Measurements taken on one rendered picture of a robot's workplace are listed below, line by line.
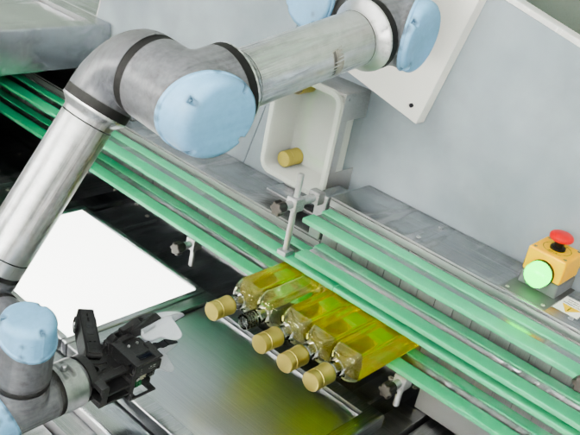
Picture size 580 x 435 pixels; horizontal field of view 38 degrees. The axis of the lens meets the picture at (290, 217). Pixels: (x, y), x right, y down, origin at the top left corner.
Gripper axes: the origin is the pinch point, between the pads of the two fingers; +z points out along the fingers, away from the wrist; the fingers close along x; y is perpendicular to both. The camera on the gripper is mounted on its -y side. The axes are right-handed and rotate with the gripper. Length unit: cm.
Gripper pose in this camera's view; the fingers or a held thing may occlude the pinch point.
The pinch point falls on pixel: (171, 328)
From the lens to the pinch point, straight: 141.5
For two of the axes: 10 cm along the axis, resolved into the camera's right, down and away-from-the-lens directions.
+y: 7.2, 4.9, -4.9
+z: 6.5, -2.2, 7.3
